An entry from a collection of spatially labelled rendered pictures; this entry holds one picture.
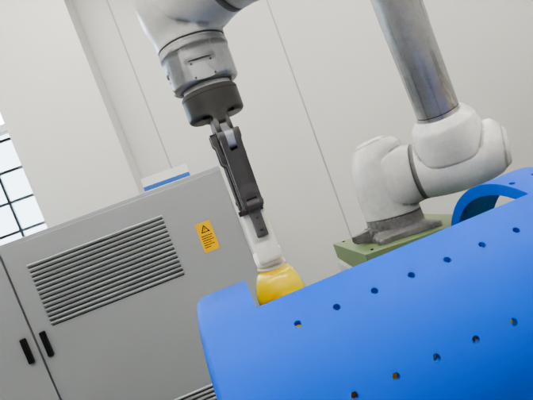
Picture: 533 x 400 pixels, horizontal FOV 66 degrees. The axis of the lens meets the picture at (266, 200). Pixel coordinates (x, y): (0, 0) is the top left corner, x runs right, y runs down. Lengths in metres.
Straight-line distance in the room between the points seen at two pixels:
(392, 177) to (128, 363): 1.56
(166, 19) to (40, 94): 2.74
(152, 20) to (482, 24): 3.73
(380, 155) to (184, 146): 2.33
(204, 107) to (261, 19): 3.02
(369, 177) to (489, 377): 0.75
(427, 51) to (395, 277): 0.68
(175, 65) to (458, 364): 0.44
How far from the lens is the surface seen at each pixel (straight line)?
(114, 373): 2.24
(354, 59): 3.58
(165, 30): 0.55
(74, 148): 3.14
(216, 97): 0.52
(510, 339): 0.47
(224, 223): 2.01
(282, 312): 0.44
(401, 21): 1.03
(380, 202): 1.14
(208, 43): 0.54
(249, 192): 0.49
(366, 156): 1.14
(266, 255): 0.53
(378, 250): 1.07
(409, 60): 1.04
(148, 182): 2.17
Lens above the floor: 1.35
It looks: 4 degrees down
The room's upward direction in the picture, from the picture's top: 20 degrees counter-clockwise
